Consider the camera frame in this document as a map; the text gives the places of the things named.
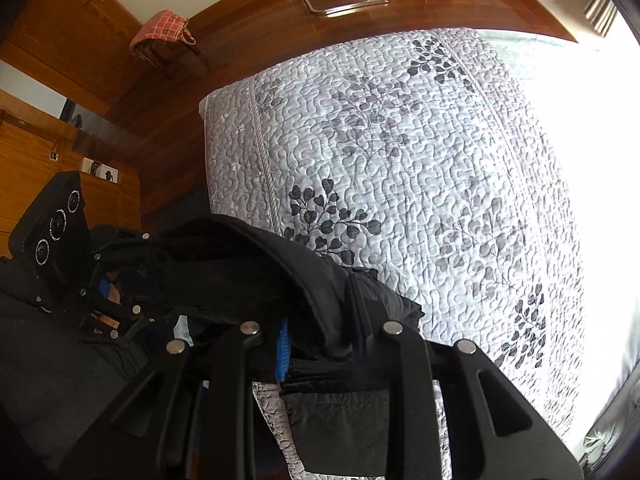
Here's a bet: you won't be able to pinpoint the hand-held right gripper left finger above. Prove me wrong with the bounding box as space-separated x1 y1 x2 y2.
75 320 291 480

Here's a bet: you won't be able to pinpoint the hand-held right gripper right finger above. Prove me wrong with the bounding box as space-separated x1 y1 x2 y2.
347 280 583 480

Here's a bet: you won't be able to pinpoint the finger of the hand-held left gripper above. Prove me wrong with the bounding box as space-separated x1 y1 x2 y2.
75 280 161 346
87 225 173 273

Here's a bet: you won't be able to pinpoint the black quilted pants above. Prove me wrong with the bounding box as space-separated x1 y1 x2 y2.
90 212 426 473

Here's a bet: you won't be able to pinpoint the low wooden cabinet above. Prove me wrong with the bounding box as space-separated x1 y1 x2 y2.
0 107 141 261

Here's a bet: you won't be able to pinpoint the small black white box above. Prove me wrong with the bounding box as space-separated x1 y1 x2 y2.
80 157 121 184

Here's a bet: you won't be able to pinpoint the wooden wardrobe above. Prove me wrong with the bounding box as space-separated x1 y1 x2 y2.
0 0 146 111

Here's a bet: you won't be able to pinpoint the grey floral quilted bedspread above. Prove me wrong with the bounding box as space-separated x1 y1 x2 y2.
199 27 586 480

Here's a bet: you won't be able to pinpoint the grey bedsheet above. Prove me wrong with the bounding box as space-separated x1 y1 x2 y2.
475 29 640 476

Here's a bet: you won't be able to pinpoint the striped brown curtain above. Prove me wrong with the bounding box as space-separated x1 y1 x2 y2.
584 0 621 38

